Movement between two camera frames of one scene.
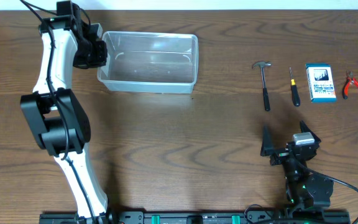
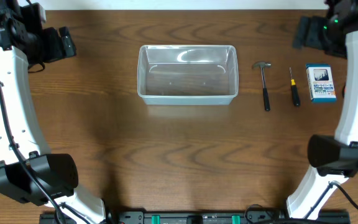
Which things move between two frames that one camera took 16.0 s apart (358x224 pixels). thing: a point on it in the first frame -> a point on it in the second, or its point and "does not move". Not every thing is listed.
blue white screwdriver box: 321,83 does not move
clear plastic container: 152,62 -> 186,74
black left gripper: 97,51 -> 58,47
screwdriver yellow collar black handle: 295,95 does not move
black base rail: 193,217 does not move
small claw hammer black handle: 262,64 does not move
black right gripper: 284,154 -> 309,35
